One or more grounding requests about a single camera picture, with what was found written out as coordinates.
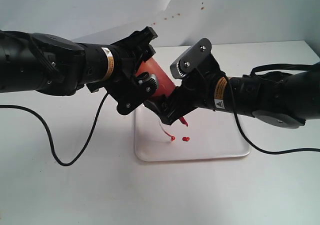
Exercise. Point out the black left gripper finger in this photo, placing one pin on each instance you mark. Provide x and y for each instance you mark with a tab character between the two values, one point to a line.
131	93

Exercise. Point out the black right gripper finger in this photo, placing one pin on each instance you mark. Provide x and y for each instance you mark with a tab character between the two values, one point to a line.
161	106

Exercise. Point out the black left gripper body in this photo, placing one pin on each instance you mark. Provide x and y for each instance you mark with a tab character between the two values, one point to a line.
129	53

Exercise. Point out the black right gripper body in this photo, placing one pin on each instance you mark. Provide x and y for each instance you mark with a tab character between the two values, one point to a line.
196	90

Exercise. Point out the red ketchup squeeze bottle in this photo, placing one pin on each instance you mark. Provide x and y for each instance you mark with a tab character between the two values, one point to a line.
165	87

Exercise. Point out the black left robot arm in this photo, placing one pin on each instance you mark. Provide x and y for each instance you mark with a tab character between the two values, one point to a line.
56	66

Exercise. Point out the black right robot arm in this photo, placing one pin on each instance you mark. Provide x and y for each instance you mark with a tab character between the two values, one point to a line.
283	95

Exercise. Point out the red ketchup blob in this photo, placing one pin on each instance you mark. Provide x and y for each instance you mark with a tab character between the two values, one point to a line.
185	138

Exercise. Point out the white rectangular plastic tray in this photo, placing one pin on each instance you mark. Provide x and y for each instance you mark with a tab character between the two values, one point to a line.
213	135

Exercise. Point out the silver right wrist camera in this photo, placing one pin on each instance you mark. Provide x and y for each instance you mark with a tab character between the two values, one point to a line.
190	59

